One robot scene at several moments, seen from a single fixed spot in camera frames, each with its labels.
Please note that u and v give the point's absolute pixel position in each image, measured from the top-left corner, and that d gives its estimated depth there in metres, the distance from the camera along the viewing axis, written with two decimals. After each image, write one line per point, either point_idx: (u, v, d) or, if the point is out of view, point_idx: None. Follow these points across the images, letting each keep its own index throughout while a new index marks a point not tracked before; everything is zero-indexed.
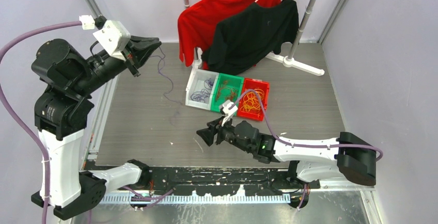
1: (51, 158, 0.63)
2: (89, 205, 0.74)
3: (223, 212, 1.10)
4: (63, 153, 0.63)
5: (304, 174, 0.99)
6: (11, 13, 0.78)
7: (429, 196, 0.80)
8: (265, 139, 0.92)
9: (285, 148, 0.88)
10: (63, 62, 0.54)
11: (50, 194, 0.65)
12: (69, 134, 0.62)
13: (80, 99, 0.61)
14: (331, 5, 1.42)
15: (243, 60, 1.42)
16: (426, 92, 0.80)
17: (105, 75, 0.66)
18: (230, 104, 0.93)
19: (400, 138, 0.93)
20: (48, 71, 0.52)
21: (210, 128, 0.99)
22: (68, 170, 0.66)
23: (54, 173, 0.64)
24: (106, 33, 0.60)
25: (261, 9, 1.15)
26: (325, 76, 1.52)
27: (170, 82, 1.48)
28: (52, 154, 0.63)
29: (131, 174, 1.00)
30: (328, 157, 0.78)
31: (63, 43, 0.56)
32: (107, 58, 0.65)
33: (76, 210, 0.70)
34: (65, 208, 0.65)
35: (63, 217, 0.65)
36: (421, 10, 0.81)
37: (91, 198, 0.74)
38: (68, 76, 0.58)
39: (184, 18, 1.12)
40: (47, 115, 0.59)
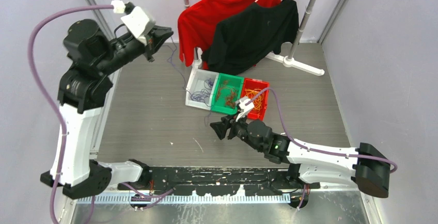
1: (69, 131, 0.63)
2: (95, 192, 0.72)
3: (223, 212, 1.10)
4: (81, 127, 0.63)
5: (308, 175, 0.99)
6: (11, 12, 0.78)
7: (429, 196, 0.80)
8: (278, 139, 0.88)
9: (300, 151, 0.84)
10: (92, 38, 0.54)
11: (62, 171, 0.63)
12: (89, 109, 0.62)
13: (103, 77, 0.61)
14: (331, 5, 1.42)
15: (243, 60, 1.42)
16: (426, 93, 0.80)
17: (127, 57, 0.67)
18: (247, 100, 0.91)
19: (400, 138, 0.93)
20: (79, 47, 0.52)
21: (224, 122, 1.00)
22: (82, 147, 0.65)
23: (71, 147, 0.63)
24: (135, 18, 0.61)
25: (261, 9, 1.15)
26: (325, 76, 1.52)
27: (170, 82, 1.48)
28: (71, 126, 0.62)
29: (135, 168, 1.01)
30: (346, 165, 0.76)
31: (92, 21, 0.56)
32: (130, 41, 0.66)
33: (84, 193, 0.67)
34: (74, 187, 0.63)
35: (71, 195, 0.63)
36: (421, 10, 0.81)
37: (98, 184, 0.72)
38: (95, 53, 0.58)
39: (184, 18, 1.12)
40: (71, 90, 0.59)
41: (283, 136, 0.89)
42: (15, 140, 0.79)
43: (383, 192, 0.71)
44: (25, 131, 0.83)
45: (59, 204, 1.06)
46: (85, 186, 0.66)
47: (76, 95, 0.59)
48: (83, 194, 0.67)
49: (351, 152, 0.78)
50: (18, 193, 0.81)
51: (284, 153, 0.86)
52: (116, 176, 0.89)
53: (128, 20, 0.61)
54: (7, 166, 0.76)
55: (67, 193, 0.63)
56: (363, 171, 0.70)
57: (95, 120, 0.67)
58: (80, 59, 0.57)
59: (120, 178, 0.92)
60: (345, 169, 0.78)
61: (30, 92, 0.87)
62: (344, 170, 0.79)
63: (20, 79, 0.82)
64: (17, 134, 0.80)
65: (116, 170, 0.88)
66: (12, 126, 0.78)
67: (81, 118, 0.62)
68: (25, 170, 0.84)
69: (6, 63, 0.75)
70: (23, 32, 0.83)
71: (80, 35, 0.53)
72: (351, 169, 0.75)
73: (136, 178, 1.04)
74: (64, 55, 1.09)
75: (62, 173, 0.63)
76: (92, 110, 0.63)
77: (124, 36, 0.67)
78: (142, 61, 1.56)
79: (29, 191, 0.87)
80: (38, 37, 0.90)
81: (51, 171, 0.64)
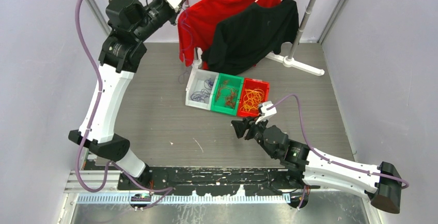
1: (104, 91, 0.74)
2: (112, 157, 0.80)
3: (223, 212, 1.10)
4: (114, 88, 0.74)
5: (313, 179, 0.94)
6: (11, 12, 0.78)
7: (429, 196, 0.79)
8: (295, 147, 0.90)
9: (321, 161, 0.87)
10: (130, 6, 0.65)
11: (91, 126, 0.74)
12: (125, 70, 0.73)
13: (139, 42, 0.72)
14: (331, 5, 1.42)
15: (243, 60, 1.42)
16: (427, 92, 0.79)
17: (158, 22, 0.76)
18: (270, 105, 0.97)
19: (400, 138, 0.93)
20: (119, 14, 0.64)
21: (244, 122, 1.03)
22: (111, 109, 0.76)
23: (103, 105, 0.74)
24: None
25: (261, 9, 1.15)
26: (325, 76, 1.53)
27: (170, 82, 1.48)
28: (107, 86, 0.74)
29: (140, 161, 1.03)
30: (368, 182, 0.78)
31: None
32: (160, 9, 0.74)
33: (105, 154, 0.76)
34: (100, 144, 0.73)
35: (97, 152, 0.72)
36: (421, 10, 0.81)
37: (116, 150, 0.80)
38: (132, 20, 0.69)
39: (184, 18, 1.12)
40: (113, 51, 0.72)
41: (300, 144, 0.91)
42: (14, 140, 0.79)
43: (394, 208, 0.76)
44: (23, 131, 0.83)
45: (59, 204, 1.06)
46: (109, 146, 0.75)
47: (116, 55, 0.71)
48: (104, 155, 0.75)
49: (373, 169, 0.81)
50: (17, 193, 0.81)
51: (303, 161, 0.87)
52: (124, 161, 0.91)
53: None
54: (6, 166, 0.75)
55: (94, 149, 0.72)
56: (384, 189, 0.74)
57: (125, 86, 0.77)
58: (119, 26, 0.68)
59: (126, 164, 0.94)
60: (365, 185, 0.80)
61: (30, 91, 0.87)
62: (363, 186, 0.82)
63: (20, 78, 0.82)
64: (15, 134, 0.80)
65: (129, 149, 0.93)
66: (11, 126, 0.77)
67: (114, 81, 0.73)
68: (24, 169, 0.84)
69: (5, 62, 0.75)
70: (22, 32, 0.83)
71: (121, 3, 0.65)
72: (373, 187, 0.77)
73: (137, 174, 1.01)
74: (65, 54, 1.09)
75: (91, 129, 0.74)
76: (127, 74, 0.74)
77: (153, 4, 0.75)
78: (142, 61, 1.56)
79: (28, 191, 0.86)
80: (37, 36, 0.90)
81: (82, 128, 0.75)
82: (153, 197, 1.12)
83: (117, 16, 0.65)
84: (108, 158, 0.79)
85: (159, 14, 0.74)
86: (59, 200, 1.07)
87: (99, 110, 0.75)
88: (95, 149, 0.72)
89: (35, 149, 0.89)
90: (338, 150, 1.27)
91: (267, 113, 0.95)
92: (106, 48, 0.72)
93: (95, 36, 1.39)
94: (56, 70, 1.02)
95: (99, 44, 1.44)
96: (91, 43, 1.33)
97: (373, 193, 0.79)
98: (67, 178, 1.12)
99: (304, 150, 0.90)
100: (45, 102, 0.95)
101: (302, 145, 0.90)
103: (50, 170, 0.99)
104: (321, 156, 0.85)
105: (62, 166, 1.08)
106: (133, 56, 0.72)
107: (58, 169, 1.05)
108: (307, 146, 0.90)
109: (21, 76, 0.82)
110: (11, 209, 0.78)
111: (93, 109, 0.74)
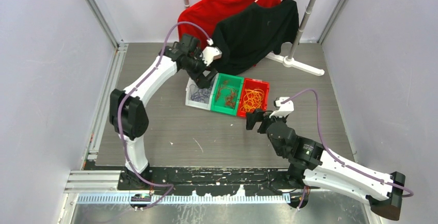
1: (158, 68, 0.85)
2: (134, 126, 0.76)
3: (223, 212, 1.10)
4: (166, 72, 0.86)
5: (315, 181, 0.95)
6: (10, 12, 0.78)
7: (429, 196, 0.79)
8: (308, 144, 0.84)
9: (335, 164, 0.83)
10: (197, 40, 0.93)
11: (138, 87, 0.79)
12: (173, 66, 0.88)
13: (187, 60, 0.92)
14: (332, 5, 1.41)
15: (244, 60, 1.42)
16: (426, 92, 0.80)
17: (197, 68, 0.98)
18: (285, 99, 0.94)
19: (400, 138, 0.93)
20: (192, 38, 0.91)
21: (255, 113, 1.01)
22: (153, 86, 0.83)
23: (153, 79, 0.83)
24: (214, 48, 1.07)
25: (261, 9, 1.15)
26: (325, 76, 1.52)
27: (170, 82, 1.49)
28: (162, 66, 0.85)
29: (144, 158, 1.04)
30: (380, 191, 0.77)
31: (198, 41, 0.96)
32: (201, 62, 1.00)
33: (137, 117, 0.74)
34: (140, 104, 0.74)
35: (137, 106, 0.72)
36: (422, 10, 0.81)
37: (137, 123, 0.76)
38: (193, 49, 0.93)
39: (184, 18, 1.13)
40: (170, 51, 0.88)
41: (313, 141, 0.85)
42: (14, 139, 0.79)
43: (395, 216, 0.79)
44: (23, 131, 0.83)
45: (59, 204, 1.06)
46: (141, 111, 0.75)
47: (174, 53, 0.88)
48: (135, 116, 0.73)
49: (386, 178, 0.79)
50: (17, 193, 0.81)
51: (313, 159, 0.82)
52: (138, 146, 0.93)
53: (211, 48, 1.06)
54: (6, 166, 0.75)
55: (134, 105, 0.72)
56: (396, 201, 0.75)
57: (167, 78, 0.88)
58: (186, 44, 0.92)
59: (137, 157, 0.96)
60: (376, 193, 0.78)
61: (30, 92, 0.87)
62: (371, 193, 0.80)
63: (20, 78, 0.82)
64: (15, 134, 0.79)
65: (141, 142, 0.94)
66: (10, 126, 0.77)
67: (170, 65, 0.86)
68: (24, 169, 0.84)
69: (5, 62, 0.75)
70: (22, 32, 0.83)
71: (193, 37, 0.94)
72: (385, 196, 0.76)
73: (140, 168, 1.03)
74: (65, 54, 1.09)
75: (136, 90, 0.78)
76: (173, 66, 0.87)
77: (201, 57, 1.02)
78: (142, 61, 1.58)
79: (29, 192, 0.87)
80: (37, 36, 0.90)
81: (126, 88, 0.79)
82: (153, 197, 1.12)
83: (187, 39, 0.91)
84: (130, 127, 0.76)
85: (201, 63, 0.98)
86: (59, 200, 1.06)
87: (146, 81, 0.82)
88: (134, 105, 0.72)
89: (35, 149, 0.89)
90: (338, 150, 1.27)
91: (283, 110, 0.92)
92: (166, 49, 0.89)
93: (95, 36, 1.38)
94: (56, 72, 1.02)
95: (99, 44, 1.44)
96: (91, 44, 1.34)
97: (380, 200, 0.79)
98: (67, 178, 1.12)
99: (317, 149, 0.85)
100: (45, 101, 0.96)
101: (315, 144, 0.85)
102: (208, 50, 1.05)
103: (50, 170, 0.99)
104: (335, 157, 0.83)
105: (62, 166, 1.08)
106: (182, 61, 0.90)
107: (58, 169, 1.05)
108: (320, 146, 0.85)
109: (20, 76, 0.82)
110: (11, 209, 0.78)
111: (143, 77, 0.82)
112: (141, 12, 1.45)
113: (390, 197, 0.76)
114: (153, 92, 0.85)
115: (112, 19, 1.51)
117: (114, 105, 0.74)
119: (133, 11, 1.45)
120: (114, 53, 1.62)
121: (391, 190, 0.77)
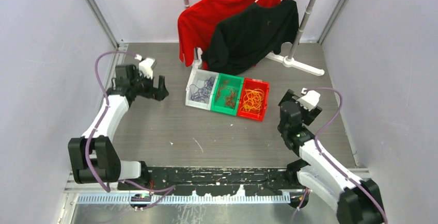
1: (110, 106, 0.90)
2: (109, 166, 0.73)
3: (223, 212, 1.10)
4: (116, 105, 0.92)
5: (304, 175, 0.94)
6: (11, 11, 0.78)
7: (429, 196, 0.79)
8: (304, 131, 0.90)
9: (314, 150, 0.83)
10: (131, 66, 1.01)
11: (96, 127, 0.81)
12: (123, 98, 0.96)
13: (129, 91, 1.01)
14: (332, 5, 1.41)
15: (243, 60, 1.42)
16: (426, 92, 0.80)
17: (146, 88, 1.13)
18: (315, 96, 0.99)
19: (400, 138, 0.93)
20: (126, 67, 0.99)
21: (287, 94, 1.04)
22: (113, 122, 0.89)
23: (109, 114, 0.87)
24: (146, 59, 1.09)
25: (261, 9, 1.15)
26: (325, 76, 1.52)
27: (170, 83, 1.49)
28: (112, 104, 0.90)
29: (134, 163, 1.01)
30: (340, 183, 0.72)
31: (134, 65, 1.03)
32: (146, 79, 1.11)
33: (108, 157, 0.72)
34: (106, 142, 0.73)
35: (103, 144, 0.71)
36: (422, 10, 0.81)
37: (112, 163, 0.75)
38: (129, 76, 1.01)
39: (184, 18, 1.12)
40: (114, 91, 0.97)
41: (311, 132, 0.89)
42: (15, 140, 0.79)
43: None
44: (23, 131, 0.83)
45: (59, 204, 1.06)
46: (110, 149, 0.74)
47: (118, 91, 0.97)
48: (106, 155, 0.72)
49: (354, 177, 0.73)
50: (17, 193, 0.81)
51: (300, 142, 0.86)
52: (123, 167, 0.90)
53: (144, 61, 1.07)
54: (6, 166, 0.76)
55: (99, 145, 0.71)
56: (353, 198, 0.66)
57: (120, 113, 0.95)
58: (122, 77, 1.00)
59: (124, 171, 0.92)
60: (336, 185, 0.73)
61: (30, 92, 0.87)
62: (334, 188, 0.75)
63: (20, 78, 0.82)
64: (15, 134, 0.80)
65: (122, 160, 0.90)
66: (11, 127, 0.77)
67: (119, 99, 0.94)
68: (25, 169, 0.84)
69: (5, 62, 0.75)
70: (22, 32, 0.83)
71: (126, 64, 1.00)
72: (341, 188, 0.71)
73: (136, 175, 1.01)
74: (65, 54, 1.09)
75: (96, 129, 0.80)
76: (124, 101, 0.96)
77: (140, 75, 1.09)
78: None
79: (28, 192, 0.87)
80: (37, 35, 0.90)
81: (85, 134, 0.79)
82: (153, 197, 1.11)
83: (124, 69, 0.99)
84: (105, 170, 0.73)
85: (145, 81, 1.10)
86: (59, 200, 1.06)
87: (103, 122, 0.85)
88: (100, 144, 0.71)
89: (35, 149, 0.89)
90: (338, 150, 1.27)
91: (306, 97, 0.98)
92: (111, 91, 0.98)
93: (95, 36, 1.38)
94: (56, 71, 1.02)
95: (99, 44, 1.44)
96: (91, 44, 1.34)
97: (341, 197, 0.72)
98: (67, 178, 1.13)
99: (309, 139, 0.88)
100: (45, 101, 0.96)
101: (311, 134, 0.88)
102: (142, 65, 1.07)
103: (50, 170, 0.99)
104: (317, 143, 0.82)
105: (62, 166, 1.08)
106: (129, 95, 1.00)
107: (58, 169, 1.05)
108: (313, 136, 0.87)
109: (20, 76, 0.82)
110: (11, 209, 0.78)
111: (98, 117, 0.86)
112: (141, 12, 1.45)
113: (345, 191, 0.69)
114: (114, 127, 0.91)
115: (112, 19, 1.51)
117: (78, 156, 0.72)
119: (133, 11, 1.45)
120: None
121: (352, 187, 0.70)
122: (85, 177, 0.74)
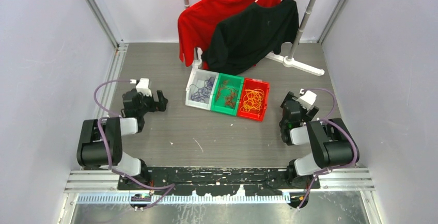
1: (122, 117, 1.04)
2: (113, 141, 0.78)
3: (223, 212, 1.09)
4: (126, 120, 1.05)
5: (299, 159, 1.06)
6: (10, 11, 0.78)
7: (429, 196, 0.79)
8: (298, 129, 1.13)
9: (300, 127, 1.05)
10: (135, 94, 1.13)
11: None
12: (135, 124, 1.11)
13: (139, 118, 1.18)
14: (332, 5, 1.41)
15: (243, 60, 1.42)
16: (426, 92, 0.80)
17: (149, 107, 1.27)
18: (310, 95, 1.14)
19: (400, 138, 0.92)
20: (132, 99, 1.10)
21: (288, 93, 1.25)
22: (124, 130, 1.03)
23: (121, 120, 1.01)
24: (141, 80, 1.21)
25: (261, 9, 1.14)
26: (325, 76, 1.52)
27: (171, 83, 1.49)
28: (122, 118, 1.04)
29: (135, 160, 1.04)
30: None
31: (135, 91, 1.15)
32: (148, 99, 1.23)
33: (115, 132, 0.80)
34: (116, 120, 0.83)
35: (114, 120, 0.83)
36: (422, 10, 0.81)
37: (117, 141, 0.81)
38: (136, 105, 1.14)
39: (184, 18, 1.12)
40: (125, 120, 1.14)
41: None
42: (14, 140, 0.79)
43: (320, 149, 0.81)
44: (23, 131, 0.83)
45: (59, 204, 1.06)
46: (118, 129, 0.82)
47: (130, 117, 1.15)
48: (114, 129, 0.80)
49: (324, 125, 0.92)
50: (17, 193, 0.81)
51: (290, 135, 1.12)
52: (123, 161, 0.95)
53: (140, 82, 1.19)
54: (6, 167, 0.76)
55: (111, 122, 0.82)
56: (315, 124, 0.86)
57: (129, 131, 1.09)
58: (130, 108, 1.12)
59: (124, 165, 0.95)
60: None
61: (30, 92, 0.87)
62: None
63: (19, 78, 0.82)
64: (15, 134, 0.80)
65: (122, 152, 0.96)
66: (11, 127, 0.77)
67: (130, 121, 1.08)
68: (24, 169, 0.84)
69: (5, 62, 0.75)
70: (22, 32, 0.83)
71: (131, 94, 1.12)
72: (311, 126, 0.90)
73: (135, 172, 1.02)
74: (65, 54, 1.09)
75: None
76: (134, 126, 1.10)
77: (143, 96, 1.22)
78: (142, 61, 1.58)
79: (28, 192, 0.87)
80: (37, 35, 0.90)
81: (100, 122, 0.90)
82: (153, 197, 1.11)
83: (130, 102, 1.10)
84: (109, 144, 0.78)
85: (147, 99, 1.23)
86: (59, 200, 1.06)
87: None
88: (113, 120, 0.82)
89: (35, 149, 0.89)
90: None
91: (303, 96, 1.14)
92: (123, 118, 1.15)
93: (95, 36, 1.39)
94: (56, 70, 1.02)
95: (99, 44, 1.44)
96: (91, 44, 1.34)
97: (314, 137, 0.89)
98: (67, 178, 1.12)
99: None
100: (45, 101, 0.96)
101: None
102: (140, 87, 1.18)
103: (50, 170, 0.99)
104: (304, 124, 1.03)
105: (62, 166, 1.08)
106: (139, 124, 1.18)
107: (59, 169, 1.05)
108: None
109: (20, 76, 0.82)
110: (10, 209, 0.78)
111: None
112: (141, 12, 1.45)
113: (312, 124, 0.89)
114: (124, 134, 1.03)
115: (112, 19, 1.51)
117: (90, 130, 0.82)
119: (133, 11, 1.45)
120: (114, 53, 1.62)
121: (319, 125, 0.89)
122: (88, 157, 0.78)
